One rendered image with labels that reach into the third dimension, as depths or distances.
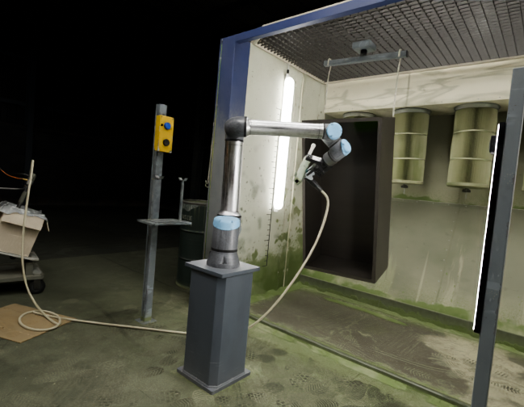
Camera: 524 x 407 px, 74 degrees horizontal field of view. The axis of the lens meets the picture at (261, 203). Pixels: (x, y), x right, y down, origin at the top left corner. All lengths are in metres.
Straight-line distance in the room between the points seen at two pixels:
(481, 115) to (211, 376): 2.93
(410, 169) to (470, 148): 0.52
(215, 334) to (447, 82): 2.87
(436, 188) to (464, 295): 1.10
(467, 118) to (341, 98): 1.24
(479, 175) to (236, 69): 2.24
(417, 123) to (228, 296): 2.55
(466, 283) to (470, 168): 0.99
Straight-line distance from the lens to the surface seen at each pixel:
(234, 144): 2.10
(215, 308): 1.92
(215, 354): 2.01
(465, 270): 3.57
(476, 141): 3.55
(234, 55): 3.01
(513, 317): 3.42
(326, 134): 2.02
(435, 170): 3.96
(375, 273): 2.74
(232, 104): 2.93
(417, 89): 3.70
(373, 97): 3.84
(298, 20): 2.69
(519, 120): 1.65
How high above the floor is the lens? 1.11
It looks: 3 degrees down
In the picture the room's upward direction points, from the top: 5 degrees clockwise
